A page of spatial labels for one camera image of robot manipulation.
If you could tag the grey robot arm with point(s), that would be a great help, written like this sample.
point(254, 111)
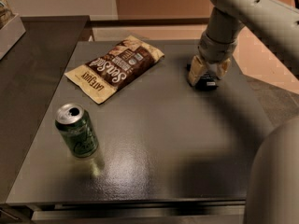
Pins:
point(273, 190)

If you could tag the white box with items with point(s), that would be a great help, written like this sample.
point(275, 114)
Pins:
point(11, 28)

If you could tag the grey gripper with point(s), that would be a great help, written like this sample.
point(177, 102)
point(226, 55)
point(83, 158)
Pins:
point(216, 52)

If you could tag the green soda can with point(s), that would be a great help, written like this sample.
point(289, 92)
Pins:
point(74, 124)

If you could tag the brown cream snack bag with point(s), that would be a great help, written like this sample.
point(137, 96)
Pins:
point(104, 76)

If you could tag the dark blue rxbar wrapper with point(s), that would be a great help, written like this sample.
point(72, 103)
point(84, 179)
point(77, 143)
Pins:
point(206, 83)

